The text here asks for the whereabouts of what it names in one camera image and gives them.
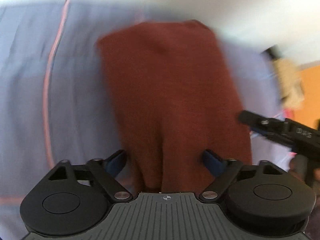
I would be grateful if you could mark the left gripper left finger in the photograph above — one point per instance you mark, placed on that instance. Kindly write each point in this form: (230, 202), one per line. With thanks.
(105, 171)

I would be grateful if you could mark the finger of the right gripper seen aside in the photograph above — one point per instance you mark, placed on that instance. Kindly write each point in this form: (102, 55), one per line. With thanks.
(270, 128)

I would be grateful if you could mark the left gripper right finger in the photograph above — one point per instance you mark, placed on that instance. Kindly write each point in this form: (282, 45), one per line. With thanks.
(224, 172)

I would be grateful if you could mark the maroon knit sweater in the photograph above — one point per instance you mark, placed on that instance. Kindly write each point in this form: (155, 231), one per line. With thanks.
(173, 98)

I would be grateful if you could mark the orange wooden cabinet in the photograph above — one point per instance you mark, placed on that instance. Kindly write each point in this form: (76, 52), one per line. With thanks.
(309, 113)

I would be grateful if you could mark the tan knit garment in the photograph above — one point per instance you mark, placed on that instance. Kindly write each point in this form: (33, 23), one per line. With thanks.
(290, 83)

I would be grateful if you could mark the black garment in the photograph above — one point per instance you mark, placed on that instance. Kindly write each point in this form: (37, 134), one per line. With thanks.
(273, 53)

